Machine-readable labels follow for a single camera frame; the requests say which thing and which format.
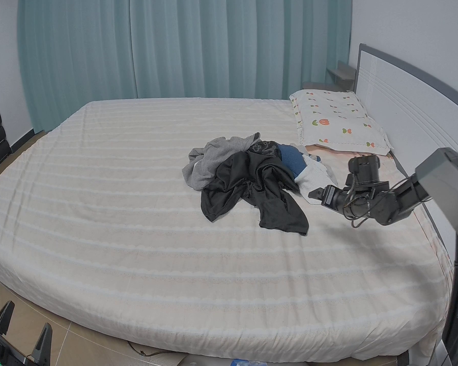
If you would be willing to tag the white printed pillow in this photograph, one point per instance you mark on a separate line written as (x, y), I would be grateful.
(336, 116)

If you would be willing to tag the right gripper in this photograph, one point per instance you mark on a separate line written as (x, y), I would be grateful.
(337, 198)

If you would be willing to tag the bed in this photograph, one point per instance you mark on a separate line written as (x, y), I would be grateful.
(118, 204)

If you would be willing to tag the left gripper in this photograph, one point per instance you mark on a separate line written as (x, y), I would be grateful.
(3, 351)

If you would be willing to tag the blue-green curtain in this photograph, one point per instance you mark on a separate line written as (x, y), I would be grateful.
(232, 32)
(76, 44)

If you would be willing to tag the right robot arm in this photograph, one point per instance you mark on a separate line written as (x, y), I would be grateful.
(437, 174)

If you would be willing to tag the pile of clothes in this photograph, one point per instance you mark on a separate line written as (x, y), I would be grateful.
(213, 154)

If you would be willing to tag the grey bedside table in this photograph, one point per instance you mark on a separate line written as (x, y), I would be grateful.
(343, 75)

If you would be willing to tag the black T-shirt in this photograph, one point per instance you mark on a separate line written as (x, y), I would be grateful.
(267, 189)

